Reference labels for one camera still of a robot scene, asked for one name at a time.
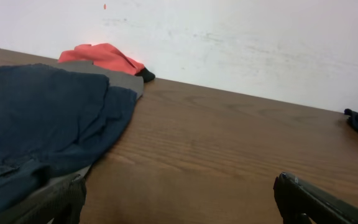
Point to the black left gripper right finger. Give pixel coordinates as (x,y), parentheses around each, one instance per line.
(299,201)

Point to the grey shorts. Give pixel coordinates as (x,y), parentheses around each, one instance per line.
(116,79)

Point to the red and black garment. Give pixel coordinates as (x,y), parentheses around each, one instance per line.
(108,57)

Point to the dark blue shorts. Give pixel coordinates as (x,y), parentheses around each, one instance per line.
(53,123)

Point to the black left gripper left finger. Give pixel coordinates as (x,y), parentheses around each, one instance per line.
(60,202)

